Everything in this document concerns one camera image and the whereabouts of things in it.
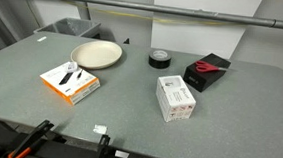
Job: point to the small black object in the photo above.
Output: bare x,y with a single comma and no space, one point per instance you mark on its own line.
126,41

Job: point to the black cardboard box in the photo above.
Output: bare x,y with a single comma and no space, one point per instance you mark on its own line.
198,79

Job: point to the white cardboard box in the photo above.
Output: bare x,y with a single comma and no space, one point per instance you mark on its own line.
175,98

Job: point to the cream round plate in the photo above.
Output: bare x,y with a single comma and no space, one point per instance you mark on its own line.
96,54

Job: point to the grey metal pipe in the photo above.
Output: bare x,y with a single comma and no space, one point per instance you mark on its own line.
153,8

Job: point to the white rectangular label sticker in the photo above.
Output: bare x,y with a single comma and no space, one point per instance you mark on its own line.
41,38

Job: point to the grey plastic bin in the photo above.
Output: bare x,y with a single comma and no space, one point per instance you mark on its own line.
73,26

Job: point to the orange and white box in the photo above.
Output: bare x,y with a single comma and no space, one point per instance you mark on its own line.
71,84

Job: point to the white label on table edge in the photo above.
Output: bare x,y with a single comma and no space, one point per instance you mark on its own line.
121,154

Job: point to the white wall panel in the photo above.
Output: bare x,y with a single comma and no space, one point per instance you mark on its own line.
198,36

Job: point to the small white adapter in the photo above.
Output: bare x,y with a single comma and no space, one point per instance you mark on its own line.
71,66

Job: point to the black tape roll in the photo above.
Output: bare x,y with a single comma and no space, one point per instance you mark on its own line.
159,61

